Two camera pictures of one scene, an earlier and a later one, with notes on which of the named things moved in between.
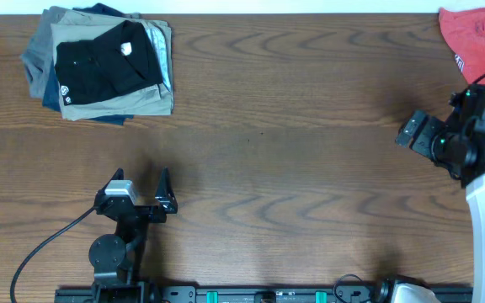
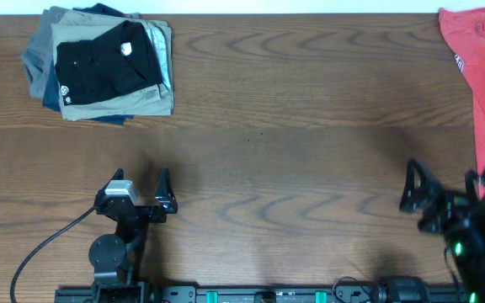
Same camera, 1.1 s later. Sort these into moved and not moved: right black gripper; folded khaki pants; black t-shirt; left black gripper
Moved: right black gripper
Not moved: folded khaki pants; black t-shirt; left black gripper
